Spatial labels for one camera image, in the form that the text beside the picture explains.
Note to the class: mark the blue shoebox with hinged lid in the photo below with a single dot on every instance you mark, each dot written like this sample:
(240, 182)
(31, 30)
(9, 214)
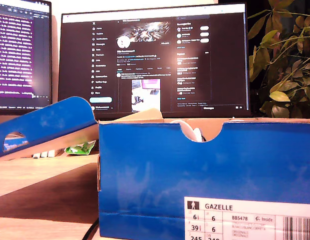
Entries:
(157, 175)

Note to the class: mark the green leafy houseplant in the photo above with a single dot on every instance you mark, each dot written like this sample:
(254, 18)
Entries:
(282, 75)

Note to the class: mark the black monitor with purple text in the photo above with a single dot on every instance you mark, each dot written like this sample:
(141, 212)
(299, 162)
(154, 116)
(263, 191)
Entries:
(39, 50)

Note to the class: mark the white small box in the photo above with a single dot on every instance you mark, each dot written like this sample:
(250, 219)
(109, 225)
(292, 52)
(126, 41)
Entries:
(44, 154)
(51, 153)
(36, 155)

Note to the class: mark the wide black computer monitor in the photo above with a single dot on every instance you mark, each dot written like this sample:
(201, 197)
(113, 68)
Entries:
(82, 62)

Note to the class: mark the green snack bag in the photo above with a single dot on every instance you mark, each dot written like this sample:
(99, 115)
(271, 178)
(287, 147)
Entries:
(79, 149)

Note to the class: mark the white shoe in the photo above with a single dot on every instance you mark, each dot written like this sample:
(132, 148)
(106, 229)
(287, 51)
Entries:
(194, 133)

